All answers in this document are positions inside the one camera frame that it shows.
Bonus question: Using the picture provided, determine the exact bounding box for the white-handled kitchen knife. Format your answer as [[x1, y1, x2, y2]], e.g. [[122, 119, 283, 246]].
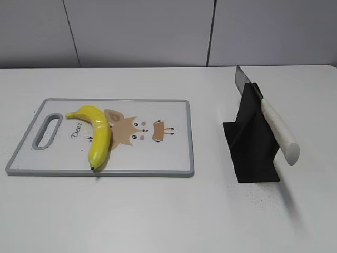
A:
[[235, 65, 300, 166]]

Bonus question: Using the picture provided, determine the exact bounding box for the yellow plastic banana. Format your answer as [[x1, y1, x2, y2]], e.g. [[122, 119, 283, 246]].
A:
[[66, 105, 111, 170]]

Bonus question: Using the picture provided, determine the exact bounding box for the white grey-rimmed cutting board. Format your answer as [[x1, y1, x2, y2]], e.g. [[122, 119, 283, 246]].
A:
[[6, 98, 194, 177]]

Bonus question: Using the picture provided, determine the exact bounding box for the black knife stand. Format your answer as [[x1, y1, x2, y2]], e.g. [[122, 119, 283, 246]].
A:
[[223, 83, 280, 183]]

